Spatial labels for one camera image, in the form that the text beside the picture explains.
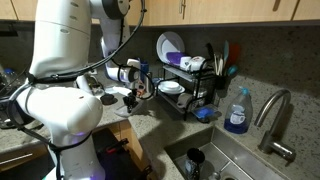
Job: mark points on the white cup with red print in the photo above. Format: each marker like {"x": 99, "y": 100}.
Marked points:
{"x": 196, "y": 63}

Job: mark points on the blue dish soap bottle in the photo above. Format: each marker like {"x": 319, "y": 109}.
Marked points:
{"x": 238, "y": 115}

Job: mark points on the blue sponge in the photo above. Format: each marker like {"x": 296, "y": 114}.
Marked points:
{"x": 204, "y": 112}

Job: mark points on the black two-tier drying rack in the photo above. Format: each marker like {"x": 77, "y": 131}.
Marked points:
{"x": 196, "y": 83}

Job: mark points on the black mug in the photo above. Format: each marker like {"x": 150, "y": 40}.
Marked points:
{"x": 194, "y": 161}

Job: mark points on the purple bowl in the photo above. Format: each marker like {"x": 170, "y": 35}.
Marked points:
{"x": 174, "y": 58}

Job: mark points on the white wall outlet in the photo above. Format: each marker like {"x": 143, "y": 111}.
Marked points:
{"x": 92, "y": 70}

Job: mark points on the small teal utensil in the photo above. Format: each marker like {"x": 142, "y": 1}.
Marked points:
{"x": 232, "y": 70}

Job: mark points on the wooden wall cabinet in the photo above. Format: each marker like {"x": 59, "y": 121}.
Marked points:
{"x": 233, "y": 10}

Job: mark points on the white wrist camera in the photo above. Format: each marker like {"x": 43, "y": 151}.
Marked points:
{"x": 134, "y": 63}

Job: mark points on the white plates stack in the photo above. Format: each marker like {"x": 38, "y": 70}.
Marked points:
{"x": 171, "y": 91}

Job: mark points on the white utensils bundle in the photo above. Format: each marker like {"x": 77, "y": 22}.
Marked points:
{"x": 219, "y": 65}

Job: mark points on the black spatula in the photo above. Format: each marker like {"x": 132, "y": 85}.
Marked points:
{"x": 210, "y": 55}

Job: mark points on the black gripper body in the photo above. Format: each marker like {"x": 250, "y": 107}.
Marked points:
{"x": 131, "y": 98}

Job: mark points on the steel gooseneck faucet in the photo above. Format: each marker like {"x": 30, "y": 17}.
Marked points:
{"x": 271, "y": 143}

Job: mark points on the white mug lying sideways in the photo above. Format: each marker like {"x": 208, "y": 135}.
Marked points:
{"x": 184, "y": 100}

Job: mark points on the teal spatula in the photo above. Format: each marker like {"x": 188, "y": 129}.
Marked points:
{"x": 226, "y": 51}

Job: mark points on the black stand with red clamps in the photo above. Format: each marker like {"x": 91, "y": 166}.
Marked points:
{"x": 116, "y": 156}

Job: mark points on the stainless steel sink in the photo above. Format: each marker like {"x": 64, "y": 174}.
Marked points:
{"x": 240, "y": 156}

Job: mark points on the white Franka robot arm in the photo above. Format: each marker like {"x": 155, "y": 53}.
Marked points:
{"x": 60, "y": 40}

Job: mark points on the black utensil holder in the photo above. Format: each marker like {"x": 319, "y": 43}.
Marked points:
{"x": 221, "y": 82}

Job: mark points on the plain white mug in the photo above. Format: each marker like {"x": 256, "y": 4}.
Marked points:
{"x": 185, "y": 61}

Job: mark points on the wooden base cabinet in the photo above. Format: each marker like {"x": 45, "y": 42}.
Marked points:
{"x": 135, "y": 141}

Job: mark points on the white bowl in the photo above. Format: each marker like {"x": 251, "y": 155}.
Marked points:
{"x": 171, "y": 85}

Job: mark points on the large white plate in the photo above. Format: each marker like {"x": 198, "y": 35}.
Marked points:
{"x": 168, "y": 43}

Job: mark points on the white paper sheet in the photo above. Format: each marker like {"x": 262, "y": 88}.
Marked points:
{"x": 115, "y": 90}

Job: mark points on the red spatula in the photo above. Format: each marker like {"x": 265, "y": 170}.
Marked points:
{"x": 234, "y": 53}

